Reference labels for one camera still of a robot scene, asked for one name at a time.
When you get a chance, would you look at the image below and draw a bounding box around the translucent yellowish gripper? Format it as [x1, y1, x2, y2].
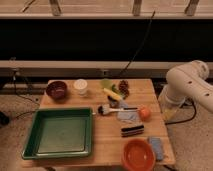
[158, 87, 185, 121]

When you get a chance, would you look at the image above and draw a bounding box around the light blue cloth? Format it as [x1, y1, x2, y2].
[117, 101, 140, 123]

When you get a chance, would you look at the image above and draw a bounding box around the white handled black brush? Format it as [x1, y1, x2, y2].
[98, 104, 137, 116]

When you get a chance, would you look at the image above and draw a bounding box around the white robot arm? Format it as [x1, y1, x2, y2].
[158, 60, 213, 121]

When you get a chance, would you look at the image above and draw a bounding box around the orange red bowl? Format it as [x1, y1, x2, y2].
[121, 139, 156, 171]

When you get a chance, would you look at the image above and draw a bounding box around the dark maroon bowl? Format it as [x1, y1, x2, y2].
[46, 81, 67, 100]

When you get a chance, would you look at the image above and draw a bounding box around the orange ball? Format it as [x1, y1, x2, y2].
[138, 107, 151, 121]

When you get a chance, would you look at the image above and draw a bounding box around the blue sponge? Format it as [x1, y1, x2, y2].
[148, 137, 164, 161]

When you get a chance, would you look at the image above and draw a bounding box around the black striped eraser block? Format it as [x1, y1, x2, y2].
[121, 125, 144, 137]

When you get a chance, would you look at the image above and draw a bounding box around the brown grape bunch toy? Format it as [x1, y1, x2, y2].
[119, 80, 129, 98]

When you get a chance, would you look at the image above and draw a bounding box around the yellow corn cob toy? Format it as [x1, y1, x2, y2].
[103, 88, 122, 101]

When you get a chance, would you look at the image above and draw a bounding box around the small dark cup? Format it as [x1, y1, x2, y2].
[108, 96, 118, 108]

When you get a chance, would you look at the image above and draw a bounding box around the green lettuce toy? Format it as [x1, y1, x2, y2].
[100, 79, 119, 93]

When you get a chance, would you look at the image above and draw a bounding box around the white plastic cup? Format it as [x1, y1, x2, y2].
[73, 79, 88, 96]

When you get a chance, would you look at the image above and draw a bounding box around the green plastic tray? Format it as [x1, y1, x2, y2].
[22, 108, 93, 160]

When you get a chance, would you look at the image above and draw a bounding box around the black cable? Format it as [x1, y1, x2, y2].
[11, 71, 42, 120]
[117, 10, 157, 78]

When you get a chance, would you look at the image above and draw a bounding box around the black cable on left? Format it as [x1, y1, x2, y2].
[11, 71, 42, 120]

